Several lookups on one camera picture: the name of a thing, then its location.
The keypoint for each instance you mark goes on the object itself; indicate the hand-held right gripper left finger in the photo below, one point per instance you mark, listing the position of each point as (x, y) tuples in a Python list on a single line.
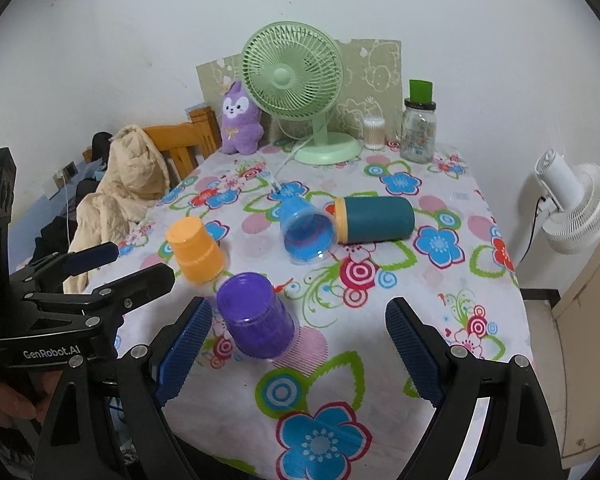
[(187, 350)]

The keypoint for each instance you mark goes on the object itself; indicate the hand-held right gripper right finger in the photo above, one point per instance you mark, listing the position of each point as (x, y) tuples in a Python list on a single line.
[(412, 355)]

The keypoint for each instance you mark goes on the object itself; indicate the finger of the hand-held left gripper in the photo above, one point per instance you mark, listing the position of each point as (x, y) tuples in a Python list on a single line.
[(145, 277), (92, 256)]

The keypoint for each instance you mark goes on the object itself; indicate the blue plastic cup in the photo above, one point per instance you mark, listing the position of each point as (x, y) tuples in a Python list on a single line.
[(307, 232)]

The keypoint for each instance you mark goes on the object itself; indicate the orange plastic cup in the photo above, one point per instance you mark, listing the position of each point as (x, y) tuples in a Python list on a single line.
[(195, 250)]

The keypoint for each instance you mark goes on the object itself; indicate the purple plastic cup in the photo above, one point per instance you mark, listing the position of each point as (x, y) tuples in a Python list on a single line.
[(252, 315)]

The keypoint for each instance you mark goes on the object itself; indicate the dark teal cup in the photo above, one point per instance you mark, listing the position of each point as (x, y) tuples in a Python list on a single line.
[(380, 219)]

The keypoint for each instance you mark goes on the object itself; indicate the person's left hand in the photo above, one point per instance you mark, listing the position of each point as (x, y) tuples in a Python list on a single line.
[(10, 405)]

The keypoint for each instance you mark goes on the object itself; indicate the dark clothes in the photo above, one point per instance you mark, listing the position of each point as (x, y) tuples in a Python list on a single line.
[(55, 230)]

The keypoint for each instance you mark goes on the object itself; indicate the floral tablecloth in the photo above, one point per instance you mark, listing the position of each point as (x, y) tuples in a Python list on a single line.
[(380, 310)]

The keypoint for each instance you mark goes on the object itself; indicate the beige crumpled cloth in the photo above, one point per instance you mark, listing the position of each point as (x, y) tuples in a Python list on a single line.
[(125, 175)]

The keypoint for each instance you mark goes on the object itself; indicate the wooden chair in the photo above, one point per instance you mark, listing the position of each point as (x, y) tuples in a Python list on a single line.
[(180, 140)]

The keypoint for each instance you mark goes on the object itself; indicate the beige cabinet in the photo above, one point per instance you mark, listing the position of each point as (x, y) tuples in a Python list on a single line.
[(590, 360)]

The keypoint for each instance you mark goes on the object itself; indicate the purple plush toy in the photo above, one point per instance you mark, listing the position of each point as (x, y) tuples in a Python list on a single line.
[(240, 120)]

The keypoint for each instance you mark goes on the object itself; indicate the glass jar with green lid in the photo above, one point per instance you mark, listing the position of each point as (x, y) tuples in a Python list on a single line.
[(419, 132)]

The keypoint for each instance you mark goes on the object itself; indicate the cotton swab container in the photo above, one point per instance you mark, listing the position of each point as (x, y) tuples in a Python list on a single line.
[(374, 134)]

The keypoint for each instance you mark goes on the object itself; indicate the white fan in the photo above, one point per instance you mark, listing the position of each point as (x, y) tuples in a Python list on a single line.
[(565, 180)]

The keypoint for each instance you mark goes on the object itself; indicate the green desk fan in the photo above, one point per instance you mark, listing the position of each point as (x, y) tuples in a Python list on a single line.
[(290, 72)]

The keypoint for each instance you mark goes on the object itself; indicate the green patterned board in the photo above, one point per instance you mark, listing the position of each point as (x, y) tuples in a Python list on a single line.
[(375, 75)]

